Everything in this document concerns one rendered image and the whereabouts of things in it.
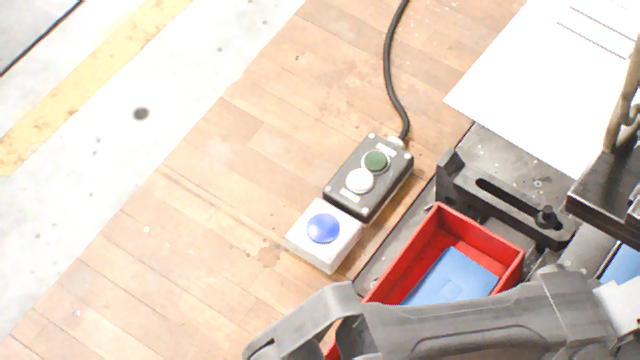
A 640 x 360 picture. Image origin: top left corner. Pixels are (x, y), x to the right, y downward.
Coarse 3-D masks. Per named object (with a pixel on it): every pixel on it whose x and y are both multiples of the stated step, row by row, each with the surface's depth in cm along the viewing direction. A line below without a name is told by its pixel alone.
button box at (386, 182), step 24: (408, 0) 164; (384, 48) 160; (384, 72) 158; (408, 120) 153; (360, 144) 150; (384, 144) 150; (360, 168) 148; (408, 168) 149; (336, 192) 147; (360, 192) 146; (384, 192) 146; (360, 216) 146
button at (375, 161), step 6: (366, 156) 148; (372, 156) 148; (378, 156) 148; (384, 156) 148; (366, 162) 148; (372, 162) 148; (378, 162) 148; (384, 162) 148; (372, 168) 147; (378, 168) 147; (384, 168) 148
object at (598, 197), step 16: (592, 160) 122; (608, 160) 122; (624, 160) 122; (592, 176) 122; (608, 176) 121; (624, 176) 121; (576, 192) 121; (592, 192) 121; (608, 192) 121; (624, 192) 120; (576, 208) 122; (592, 208) 120; (608, 208) 120; (624, 208) 120; (592, 224) 122; (608, 224) 120; (624, 224) 117; (624, 240) 121
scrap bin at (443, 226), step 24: (432, 216) 142; (456, 216) 141; (408, 240) 140; (432, 240) 146; (456, 240) 145; (480, 240) 142; (504, 240) 139; (408, 264) 143; (480, 264) 144; (504, 264) 143; (384, 288) 140; (408, 288) 143; (504, 288) 138
